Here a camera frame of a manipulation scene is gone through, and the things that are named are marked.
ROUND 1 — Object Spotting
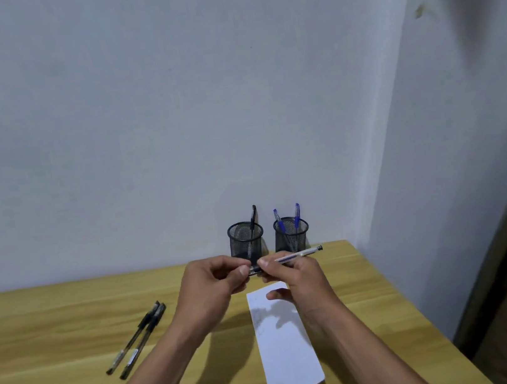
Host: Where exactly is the person's right hand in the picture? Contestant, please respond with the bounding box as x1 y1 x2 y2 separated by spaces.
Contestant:
255 243 350 335

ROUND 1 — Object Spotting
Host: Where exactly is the person's left hand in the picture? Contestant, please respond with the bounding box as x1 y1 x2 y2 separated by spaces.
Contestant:
162 251 263 349

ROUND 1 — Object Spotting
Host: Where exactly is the black mesh pen cup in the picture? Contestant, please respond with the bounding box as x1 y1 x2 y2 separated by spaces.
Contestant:
225 219 269 269
270 213 313 257

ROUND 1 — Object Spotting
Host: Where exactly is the blue pen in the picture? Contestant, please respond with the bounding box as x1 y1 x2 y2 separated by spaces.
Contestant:
272 207 287 235
290 202 305 231

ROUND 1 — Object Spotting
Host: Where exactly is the white paper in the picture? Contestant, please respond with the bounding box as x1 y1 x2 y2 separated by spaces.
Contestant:
244 277 327 384

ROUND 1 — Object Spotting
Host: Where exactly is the person's right forearm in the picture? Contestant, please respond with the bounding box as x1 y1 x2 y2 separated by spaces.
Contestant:
307 292 440 384

